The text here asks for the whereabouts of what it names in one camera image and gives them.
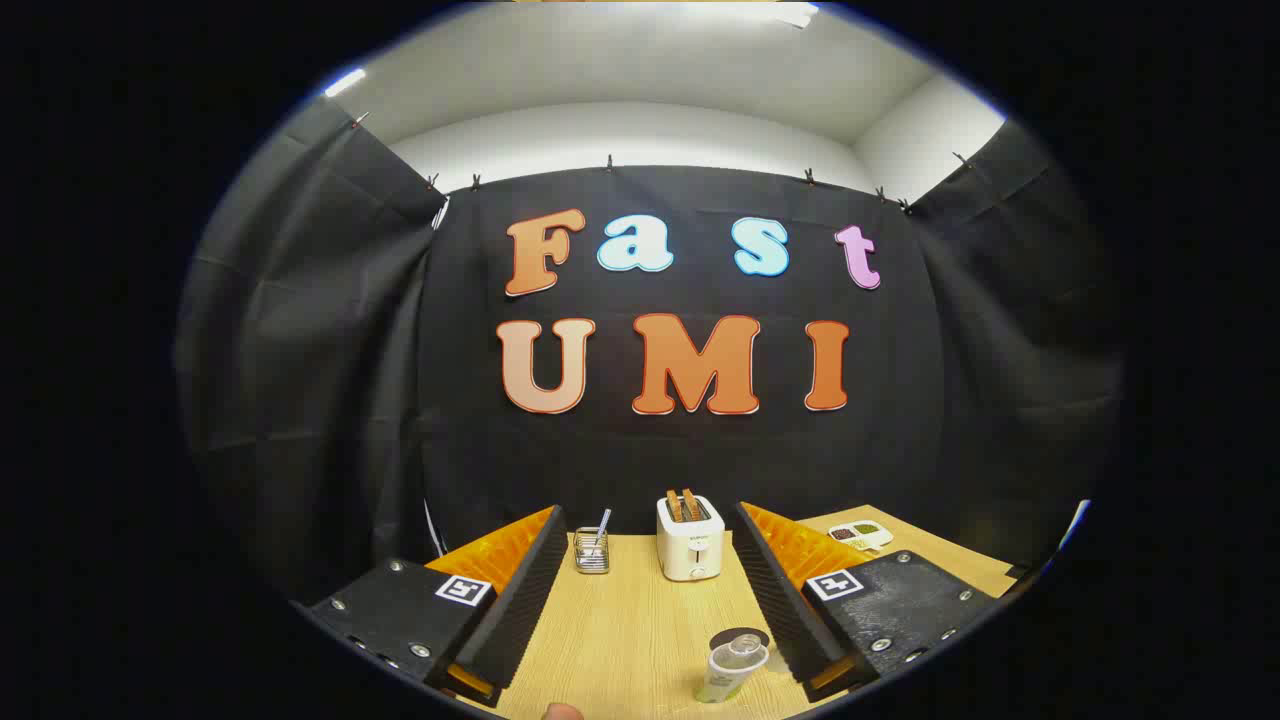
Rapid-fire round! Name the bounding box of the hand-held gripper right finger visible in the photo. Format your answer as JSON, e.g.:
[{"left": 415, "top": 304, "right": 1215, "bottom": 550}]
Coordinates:
[{"left": 735, "top": 500, "right": 1001, "bottom": 704}]

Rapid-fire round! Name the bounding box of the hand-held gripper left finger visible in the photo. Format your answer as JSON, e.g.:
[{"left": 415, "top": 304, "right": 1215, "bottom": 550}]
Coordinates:
[{"left": 290, "top": 505, "right": 569, "bottom": 709}]

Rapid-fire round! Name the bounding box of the clear plastic juice bottle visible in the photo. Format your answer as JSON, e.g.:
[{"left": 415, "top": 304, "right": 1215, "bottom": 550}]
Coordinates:
[{"left": 697, "top": 633, "right": 771, "bottom": 704}]

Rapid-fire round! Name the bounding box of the wooden table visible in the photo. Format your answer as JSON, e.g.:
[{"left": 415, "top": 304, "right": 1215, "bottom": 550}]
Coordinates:
[{"left": 470, "top": 505, "right": 1021, "bottom": 720}]

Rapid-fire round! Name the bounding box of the white divided condiment dish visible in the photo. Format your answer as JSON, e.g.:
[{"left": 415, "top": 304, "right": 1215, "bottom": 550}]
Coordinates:
[{"left": 828, "top": 521, "right": 894, "bottom": 552}]

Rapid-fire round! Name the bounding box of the white toaster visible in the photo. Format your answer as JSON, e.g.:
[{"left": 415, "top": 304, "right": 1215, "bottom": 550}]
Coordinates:
[{"left": 656, "top": 495, "right": 727, "bottom": 583}]

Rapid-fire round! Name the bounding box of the black backdrop cloth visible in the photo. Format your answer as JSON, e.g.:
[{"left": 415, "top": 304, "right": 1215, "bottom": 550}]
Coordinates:
[{"left": 175, "top": 95, "right": 1126, "bottom": 601}]

